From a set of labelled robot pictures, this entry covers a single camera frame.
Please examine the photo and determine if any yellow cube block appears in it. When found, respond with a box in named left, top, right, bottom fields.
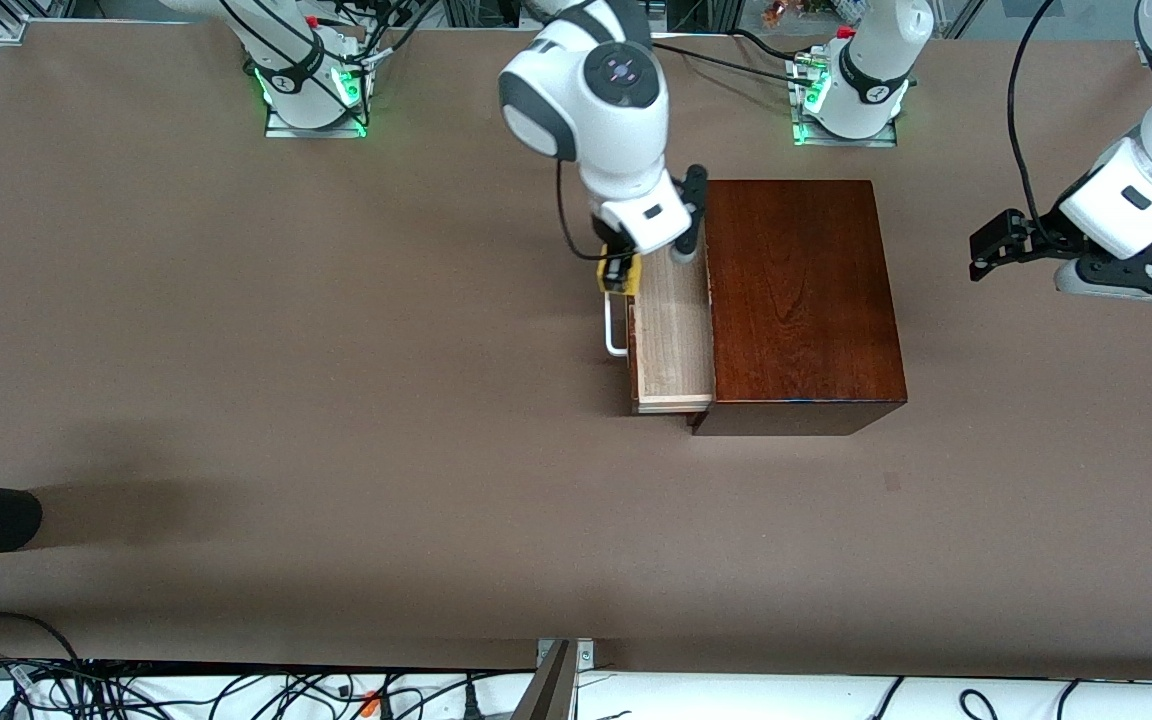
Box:
left=596, top=252, right=645, bottom=296

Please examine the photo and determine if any white metal drawer handle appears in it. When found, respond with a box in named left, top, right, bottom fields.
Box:
left=602, top=288, right=633, bottom=359

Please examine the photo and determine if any light wooden slat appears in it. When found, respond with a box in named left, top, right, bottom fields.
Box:
left=627, top=250, right=718, bottom=417

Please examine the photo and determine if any dark brown wooden cabinet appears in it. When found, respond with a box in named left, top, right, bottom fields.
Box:
left=688, top=179, right=910, bottom=438

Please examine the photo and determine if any dark grey metal bar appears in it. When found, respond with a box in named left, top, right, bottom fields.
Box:
left=509, top=640, right=579, bottom=720

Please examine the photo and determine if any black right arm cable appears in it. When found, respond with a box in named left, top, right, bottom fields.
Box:
left=554, top=158, right=605, bottom=263

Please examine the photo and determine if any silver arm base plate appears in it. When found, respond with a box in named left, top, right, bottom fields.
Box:
left=264, top=95, right=370, bottom=140
left=789, top=60, right=900, bottom=149

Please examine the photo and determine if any black cable on table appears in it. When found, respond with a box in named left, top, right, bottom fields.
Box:
left=648, top=28, right=819, bottom=83

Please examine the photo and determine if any silver metal table bracket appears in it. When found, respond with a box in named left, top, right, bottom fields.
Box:
left=536, top=637, right=597, bottom=673

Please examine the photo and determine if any black cable tangle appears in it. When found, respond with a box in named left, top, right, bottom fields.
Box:
left=0, top=610, right=537, bottom=720

